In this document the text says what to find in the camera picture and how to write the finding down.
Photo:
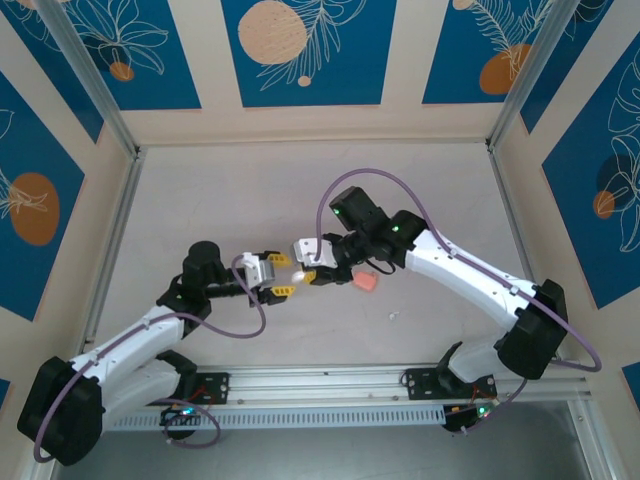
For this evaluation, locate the white round earbud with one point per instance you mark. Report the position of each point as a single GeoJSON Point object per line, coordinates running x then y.
{"type": "Point", "coordinates": [298, 277]}

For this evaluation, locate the pink earbud charging case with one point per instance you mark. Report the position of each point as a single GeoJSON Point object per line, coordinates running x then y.
{"type": "Point", "coordinates": [365, 282]}

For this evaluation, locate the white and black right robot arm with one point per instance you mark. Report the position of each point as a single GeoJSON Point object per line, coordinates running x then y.
{"type": "Point", "coordinates": [475, 270]}

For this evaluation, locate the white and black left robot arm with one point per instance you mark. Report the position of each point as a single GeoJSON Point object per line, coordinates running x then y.
{"type": "Point", "coordinates": [150, 330]}

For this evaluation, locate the small white earbud piece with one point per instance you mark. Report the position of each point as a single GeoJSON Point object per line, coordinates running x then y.
{"type": "Point", "coordinates": [393, 315]}

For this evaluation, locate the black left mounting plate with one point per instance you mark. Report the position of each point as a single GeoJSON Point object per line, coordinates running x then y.
{"type": "Point", "coordinates": [217, 387]}

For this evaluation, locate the black mounting plate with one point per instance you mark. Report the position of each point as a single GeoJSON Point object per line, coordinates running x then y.
{"type": "Point", "coordinates": [420, 384]}
{"type": "Point", "coordinates": [217, 387]}

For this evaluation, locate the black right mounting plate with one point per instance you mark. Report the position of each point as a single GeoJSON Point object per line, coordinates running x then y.
{"type": "Point", "coordinates": [420, 384]}

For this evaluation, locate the aluminium side rail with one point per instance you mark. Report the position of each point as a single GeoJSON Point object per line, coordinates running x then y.
{"type": "Point", "coordinates": [120, 225]}
{"type": "Point", "coordinates": [510, 210]}

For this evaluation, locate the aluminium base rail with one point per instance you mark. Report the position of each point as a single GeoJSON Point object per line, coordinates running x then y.
{"type": "Point", "coordinates": [325, 382]}

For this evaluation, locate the aluminium frame post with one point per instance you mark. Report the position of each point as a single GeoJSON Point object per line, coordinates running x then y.
{"type": "Point", "coordinates": [530, 75]}
{"type": "Point", "coordinates": [90, 85]}

